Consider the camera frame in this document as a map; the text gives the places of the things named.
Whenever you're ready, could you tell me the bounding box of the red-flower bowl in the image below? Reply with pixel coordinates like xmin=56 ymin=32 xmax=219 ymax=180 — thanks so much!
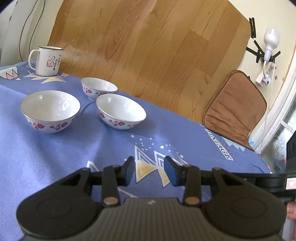
xmin=81 ymin=77 xmax=118 ymax=101
xmin=21 ymin=90 xmax=81 ymax=134
xmin=96 ymin=94 xmax=147 ymax=130

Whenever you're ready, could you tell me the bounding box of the person's right hand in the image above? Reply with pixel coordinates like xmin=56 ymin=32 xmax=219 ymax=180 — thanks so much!
xmin=287 ymin=202 xmax=296 ymax=220

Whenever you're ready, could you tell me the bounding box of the frosted glass window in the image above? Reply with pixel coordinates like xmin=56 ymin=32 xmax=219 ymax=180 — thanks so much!
xmin=261 ymin=109 xmax=295 ymax=173

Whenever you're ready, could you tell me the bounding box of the blue printed tablecloth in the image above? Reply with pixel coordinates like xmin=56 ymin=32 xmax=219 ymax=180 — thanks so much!
xmin=1 ymin=62 xmax=270 ymax=240

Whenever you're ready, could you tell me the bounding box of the brown seat cushion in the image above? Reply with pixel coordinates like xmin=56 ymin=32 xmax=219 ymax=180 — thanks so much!
xmin=203 ymin=70 xmax=267 ymax=151

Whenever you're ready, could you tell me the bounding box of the white power adapter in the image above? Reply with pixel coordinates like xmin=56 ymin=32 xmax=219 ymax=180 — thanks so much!
xmin=255 ymin=72 xmax=271 ymax=86

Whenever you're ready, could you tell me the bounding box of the white enamel mug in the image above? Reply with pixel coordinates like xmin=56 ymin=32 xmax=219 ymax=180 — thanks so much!
xmin=28 ymin=46 xmax=64 ymax=77

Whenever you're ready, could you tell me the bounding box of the black wall cable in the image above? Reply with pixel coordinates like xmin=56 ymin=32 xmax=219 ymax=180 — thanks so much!
xmin=18 ymin=0 xmax=47 ymax=62

